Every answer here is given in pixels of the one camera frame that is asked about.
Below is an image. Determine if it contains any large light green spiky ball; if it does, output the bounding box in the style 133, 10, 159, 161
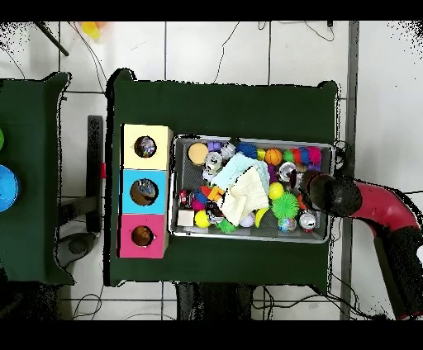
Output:
270, 191, 302, 222

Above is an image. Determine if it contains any wooden box with three holes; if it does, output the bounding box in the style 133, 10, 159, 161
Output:
117, 123, 173, 260

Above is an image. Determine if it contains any yellow ball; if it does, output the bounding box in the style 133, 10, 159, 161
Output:
267, 182, 285, 201
193, 210, 212, 229

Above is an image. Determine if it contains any shallow clear mesh bin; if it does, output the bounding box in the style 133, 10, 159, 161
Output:
168, 135, 334, 245

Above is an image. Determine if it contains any blue round disc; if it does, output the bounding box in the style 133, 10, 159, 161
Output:
0, 163, 21, 214

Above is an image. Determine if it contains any small wooden cube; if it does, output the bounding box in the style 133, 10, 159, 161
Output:
177, 209, 196, 228

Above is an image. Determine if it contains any black chair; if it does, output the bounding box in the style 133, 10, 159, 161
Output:
58, 115, 107, 268

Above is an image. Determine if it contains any grey metal beam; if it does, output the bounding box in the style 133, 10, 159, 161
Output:
339, 21, 361, 321

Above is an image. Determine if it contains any cream yellow cloth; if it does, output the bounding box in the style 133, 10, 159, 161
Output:
217, 164, 271, 228

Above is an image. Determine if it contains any pink spiky ball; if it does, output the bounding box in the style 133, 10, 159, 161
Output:
303, 146, 324, 165

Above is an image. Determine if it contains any silver drinks can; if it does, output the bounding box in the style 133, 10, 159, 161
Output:
204, 151, 224, 172

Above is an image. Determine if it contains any black cable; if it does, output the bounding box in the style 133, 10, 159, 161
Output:
212, 21, 242, 85

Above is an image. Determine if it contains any orange toy basketball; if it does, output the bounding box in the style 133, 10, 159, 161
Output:
264, 148, 284, 168

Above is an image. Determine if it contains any yellow rubber duck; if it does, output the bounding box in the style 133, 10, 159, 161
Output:
133, 227, 153, 246

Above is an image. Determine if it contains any clear plastic packet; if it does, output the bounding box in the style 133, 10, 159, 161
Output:
135, 181, 158, 203

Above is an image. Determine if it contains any black rod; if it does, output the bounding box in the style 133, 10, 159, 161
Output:
32, 21, 70, 57

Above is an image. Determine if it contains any mint green cloth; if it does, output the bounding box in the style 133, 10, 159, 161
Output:
211, 153, 271, 194

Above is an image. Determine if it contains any peach orange ball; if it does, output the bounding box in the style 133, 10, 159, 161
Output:
188, 143, 210, 166

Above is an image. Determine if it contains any yellow floor object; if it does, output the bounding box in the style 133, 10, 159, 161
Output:
80, 21, 103, 40

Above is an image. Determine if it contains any multicolour cartoon print cloth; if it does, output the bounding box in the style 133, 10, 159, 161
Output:
135, 137, 156, 158

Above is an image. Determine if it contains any green cloth side table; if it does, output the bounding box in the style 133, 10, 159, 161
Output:
0, 71, 73, 285

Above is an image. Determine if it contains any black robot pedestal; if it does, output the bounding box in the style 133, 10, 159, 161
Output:
174, 282, 260, 321

